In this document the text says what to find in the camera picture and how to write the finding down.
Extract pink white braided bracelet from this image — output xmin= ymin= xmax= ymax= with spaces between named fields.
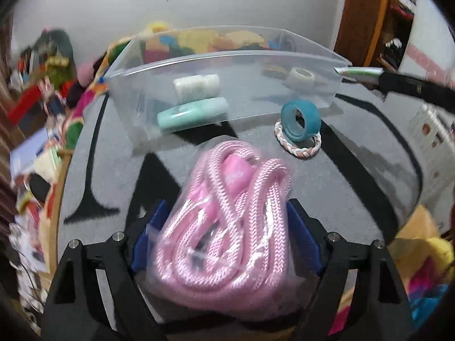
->
xmin=274 ymin=121 xmax=322 ymax=160

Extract yellow cloth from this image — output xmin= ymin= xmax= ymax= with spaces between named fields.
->
xmin=389 ymin=204 xmax=455 ymax=294

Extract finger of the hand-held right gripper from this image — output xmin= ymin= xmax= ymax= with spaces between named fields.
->
xmin=378 ymin=71 xmax=455 ymax=110

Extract wooden door frame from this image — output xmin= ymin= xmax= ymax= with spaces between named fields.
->
xmin=333 ymin=0 xmax=392 ymax=69

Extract brown tape roll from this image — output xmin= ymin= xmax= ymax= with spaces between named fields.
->
xmin=262 ymin=63 xmax=288 ymax=79

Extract mint green oval case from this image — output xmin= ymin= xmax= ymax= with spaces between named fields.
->
xmin=157 ymin=97 xmax=229 ymax=130

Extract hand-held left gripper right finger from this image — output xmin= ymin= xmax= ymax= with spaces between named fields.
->
xmin=284 ymin=198 xmax=416 ymax=341

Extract teal tape roll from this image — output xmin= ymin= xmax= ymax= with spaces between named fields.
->
xmin=280 ymin=100 xmax=322 ymax=143

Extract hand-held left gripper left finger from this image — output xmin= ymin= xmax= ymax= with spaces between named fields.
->
xmin=41 ymin=200 xmax=168 ymax=341

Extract pink plush ball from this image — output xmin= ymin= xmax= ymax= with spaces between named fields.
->
xmin=77 ymin=62 xmax=96 ymax=86

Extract pink rope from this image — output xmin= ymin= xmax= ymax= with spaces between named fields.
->
xmin=151 ymin=140 xmax=320 ymax=322

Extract white printed paper box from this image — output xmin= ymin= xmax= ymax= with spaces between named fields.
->
xmin=408 ymin=102 xmax=455 ymax=230

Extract clear plastic storage box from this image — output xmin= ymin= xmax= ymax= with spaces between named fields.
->
xmin=105 ymin=26 xmax=352 ymax=150

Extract white tape roll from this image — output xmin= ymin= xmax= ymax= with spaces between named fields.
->
xmin=284 ymin=66 xmax=319 ymax=90

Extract green plush toy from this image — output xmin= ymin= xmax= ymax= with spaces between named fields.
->
xmin=33 ymin=28 xmax=76 ymax=91

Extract white ribbed roll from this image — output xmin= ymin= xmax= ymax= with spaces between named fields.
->
xmin=173 ymin=74 xmax=220 ymax=99

